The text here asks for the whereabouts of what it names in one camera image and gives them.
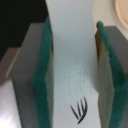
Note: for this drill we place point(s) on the gripper grey left finger with green pad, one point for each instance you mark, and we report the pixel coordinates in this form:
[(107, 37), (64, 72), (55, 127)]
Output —
[(32, 76)]

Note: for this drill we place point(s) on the gripper grey right finger with green pad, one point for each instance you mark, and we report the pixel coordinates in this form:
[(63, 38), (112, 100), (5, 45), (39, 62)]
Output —
[(113, 83)]

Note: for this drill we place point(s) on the white toy fish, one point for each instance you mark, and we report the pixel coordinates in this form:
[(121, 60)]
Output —
[(75, 64)]

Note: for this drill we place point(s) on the beige bowl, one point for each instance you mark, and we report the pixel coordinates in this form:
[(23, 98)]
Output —
[(121, 9)]

